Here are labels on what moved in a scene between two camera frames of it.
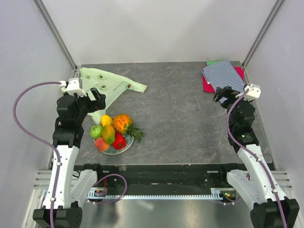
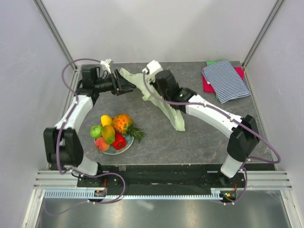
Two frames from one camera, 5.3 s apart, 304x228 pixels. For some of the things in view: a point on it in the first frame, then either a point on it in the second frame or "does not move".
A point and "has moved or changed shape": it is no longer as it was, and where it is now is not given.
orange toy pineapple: x=123 y=123 does not move
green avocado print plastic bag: x=109 y=85 has moved or changed shape
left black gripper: x=95 y=105 -> x=119 y=84
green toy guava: x=96 y=131 does not move
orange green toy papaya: x=108 y=133 does not move
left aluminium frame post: x=42 y=7 does not move
